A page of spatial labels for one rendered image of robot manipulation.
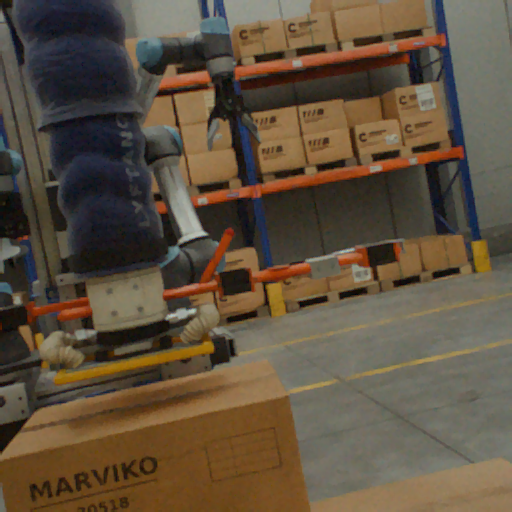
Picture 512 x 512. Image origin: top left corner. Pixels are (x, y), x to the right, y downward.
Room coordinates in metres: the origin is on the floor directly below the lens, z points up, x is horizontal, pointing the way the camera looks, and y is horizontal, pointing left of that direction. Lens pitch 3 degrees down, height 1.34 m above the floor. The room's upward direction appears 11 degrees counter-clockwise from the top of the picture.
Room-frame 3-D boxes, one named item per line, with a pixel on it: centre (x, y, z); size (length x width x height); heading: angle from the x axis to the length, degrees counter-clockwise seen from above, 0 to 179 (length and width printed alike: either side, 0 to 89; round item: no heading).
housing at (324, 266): (1.78, -0.14, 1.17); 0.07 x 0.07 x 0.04; 6
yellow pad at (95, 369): (1.64, 0.31, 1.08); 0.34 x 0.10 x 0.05; 96
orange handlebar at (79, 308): (1.87, 0.14, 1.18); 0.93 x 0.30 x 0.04; 96
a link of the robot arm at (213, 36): (2.13, 0.01, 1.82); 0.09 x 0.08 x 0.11; 37
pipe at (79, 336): (1.73, 0.32, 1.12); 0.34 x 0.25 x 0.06; 96
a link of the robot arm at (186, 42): (2.20, 0.09, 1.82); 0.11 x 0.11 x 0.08; 37
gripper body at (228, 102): (2.12, 0.01, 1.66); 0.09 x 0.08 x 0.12; 11
